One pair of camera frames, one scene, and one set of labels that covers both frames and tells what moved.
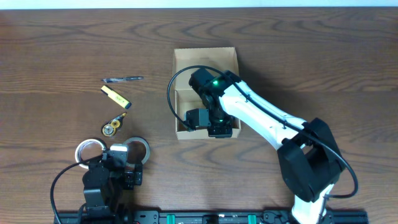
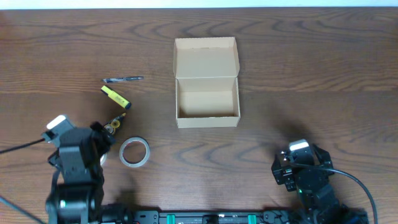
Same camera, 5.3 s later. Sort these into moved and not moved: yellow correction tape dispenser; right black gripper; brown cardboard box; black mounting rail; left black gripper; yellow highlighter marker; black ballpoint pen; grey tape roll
Moved: right black gripper; brown cardboard box; left black gripper
Not moved: black ballpoint pen; black mounting rail; yellow highlighter marker; grey tape roll; yellow correction tape dispenser
